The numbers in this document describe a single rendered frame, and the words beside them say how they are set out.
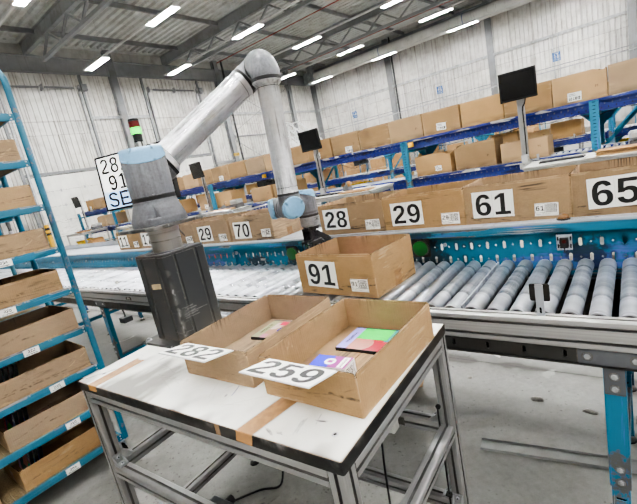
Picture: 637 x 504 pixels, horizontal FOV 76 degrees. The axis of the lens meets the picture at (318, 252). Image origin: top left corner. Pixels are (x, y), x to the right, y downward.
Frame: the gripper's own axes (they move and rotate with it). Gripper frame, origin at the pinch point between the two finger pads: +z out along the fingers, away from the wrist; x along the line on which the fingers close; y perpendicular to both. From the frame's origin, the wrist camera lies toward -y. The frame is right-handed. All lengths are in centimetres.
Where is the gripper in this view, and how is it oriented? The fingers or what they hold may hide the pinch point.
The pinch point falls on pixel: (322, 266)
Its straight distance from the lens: 190.9
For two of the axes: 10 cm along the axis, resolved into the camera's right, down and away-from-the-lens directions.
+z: 2.0, 9.6, 2.0
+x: 7.8, -0.3, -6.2
